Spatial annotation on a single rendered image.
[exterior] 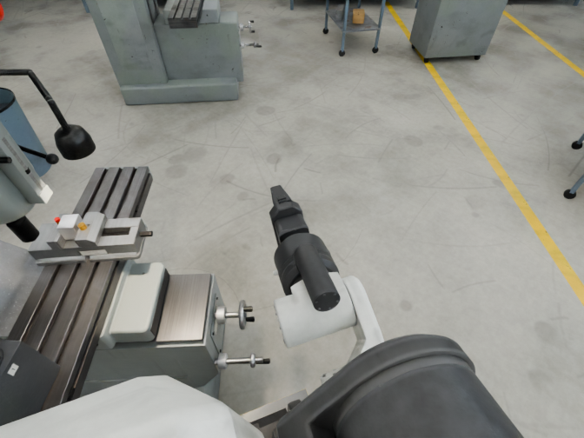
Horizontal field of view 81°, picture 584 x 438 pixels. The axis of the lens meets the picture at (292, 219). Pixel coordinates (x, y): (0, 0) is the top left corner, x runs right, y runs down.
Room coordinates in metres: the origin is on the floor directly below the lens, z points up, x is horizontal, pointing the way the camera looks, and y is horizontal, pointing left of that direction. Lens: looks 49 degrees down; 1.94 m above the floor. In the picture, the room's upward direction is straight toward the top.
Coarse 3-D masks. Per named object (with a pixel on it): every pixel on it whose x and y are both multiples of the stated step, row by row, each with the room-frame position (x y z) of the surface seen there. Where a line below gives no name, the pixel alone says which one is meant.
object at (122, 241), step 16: (48, 224) 0.78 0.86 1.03; (112, 224) 0.77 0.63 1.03; (128, 224) 0.77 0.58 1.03; (144, 224) 0.81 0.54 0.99; (48, 240) 0.67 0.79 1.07; (64, 240) 0.70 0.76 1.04; (112, 240) 0.71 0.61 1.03; (128, 240) 0.71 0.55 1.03; (144, 240) 0.76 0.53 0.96; (48, 256) 0.67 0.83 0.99; (64, 256) 0.67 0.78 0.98; (80, 256) 0.67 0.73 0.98; (96, 256) 0.67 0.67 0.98; (112, 256) 0.68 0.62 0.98; (128, 256) 0.68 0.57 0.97
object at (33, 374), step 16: (0, 352) 0.28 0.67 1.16; (16, 352) 0.29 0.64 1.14; (32, 352) 0.31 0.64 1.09; (0, 368) 0.25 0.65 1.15; (16, 368) 0.26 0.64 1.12; (32, 368) 0.28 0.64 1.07; (48, 368) 0.29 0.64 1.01; (0, 384) 0.22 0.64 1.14; (16, 384) 0.23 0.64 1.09; (32, 384) 0.25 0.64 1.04; (48, 384) 0.26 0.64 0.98; (0, 400) 0.20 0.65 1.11; (16, 400) 0.21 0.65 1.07; (32, 400) 0.22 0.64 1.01; (0, 416) 0.17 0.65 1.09; (16, 416) 0.18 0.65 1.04
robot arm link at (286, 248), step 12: (276, 204) 0.40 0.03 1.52; (288, 204) 0.40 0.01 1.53; (276, 216) 0.38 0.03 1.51; (288, 216) 0.38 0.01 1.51; (300, 216) 0.38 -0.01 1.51; (276, 228) 0.36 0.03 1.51; (288, 228) 0.35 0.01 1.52; (300, 228) 0.35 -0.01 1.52; (276, 240) 0.37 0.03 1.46; (288, 240) 0.32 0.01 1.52; (300, 240) 0.32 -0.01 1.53; (312, 240) 0.32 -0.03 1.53; (276, 252) 0.31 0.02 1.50; (288, 252) 0.30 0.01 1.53; (276, 264) 0.30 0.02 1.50
